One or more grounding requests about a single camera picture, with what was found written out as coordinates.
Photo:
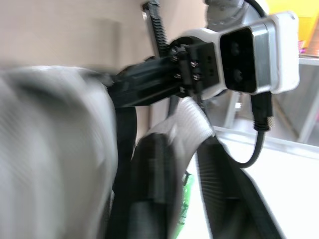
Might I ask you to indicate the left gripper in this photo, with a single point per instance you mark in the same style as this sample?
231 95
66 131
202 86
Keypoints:
199 67

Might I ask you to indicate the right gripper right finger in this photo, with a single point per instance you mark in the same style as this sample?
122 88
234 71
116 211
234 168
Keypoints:
229 199

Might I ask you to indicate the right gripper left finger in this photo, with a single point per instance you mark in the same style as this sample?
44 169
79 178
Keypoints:
157 189

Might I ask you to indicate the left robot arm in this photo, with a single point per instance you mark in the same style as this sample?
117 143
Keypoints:
229 12

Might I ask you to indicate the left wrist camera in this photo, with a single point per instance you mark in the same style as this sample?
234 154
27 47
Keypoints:
249 62

